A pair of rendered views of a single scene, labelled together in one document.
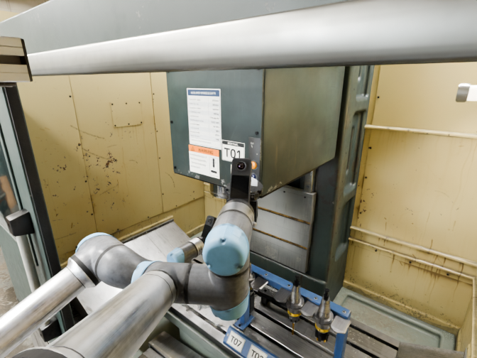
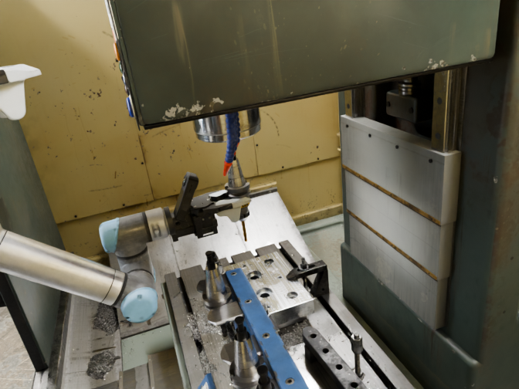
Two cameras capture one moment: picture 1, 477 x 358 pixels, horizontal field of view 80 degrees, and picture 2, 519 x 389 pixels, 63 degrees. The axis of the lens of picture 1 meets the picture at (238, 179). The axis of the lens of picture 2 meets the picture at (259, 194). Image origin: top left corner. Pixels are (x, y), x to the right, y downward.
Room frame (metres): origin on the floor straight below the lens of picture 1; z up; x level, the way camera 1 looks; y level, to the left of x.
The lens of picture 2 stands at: (0.45, -0.56, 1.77)
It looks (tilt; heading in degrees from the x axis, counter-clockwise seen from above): 24 degrees down; 36
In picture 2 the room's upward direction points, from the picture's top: 8 degrees counter-clockwise
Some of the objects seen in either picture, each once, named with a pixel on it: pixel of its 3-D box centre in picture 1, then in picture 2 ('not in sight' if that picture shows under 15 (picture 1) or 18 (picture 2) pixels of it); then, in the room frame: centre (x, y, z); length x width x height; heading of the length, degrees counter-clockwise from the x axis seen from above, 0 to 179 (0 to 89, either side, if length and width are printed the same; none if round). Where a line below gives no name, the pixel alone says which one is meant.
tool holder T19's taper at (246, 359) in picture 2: (296, 292); (245, 352); (0.84, -0.21, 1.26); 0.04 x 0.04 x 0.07
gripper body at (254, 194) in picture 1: (241, 207); not in sight; (0.61, -0.01, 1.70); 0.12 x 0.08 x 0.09; 171
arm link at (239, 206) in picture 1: (237, 221); not in sight; (0.53, 0.00, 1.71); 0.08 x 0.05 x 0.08; 81
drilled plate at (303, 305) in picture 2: not in sight; (259, 289); (1.30, 0.10, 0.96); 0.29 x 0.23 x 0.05; 51
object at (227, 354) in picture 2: (282, 295); (239, 350); (0.88, -0.17, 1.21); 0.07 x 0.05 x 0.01; 141
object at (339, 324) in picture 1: (339, 324); not in sight; (0.74, -0.34, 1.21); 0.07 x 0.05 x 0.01; 141
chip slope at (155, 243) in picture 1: (154, 272); (214, 261); (1.63, 0.57, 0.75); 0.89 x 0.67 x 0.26; 141
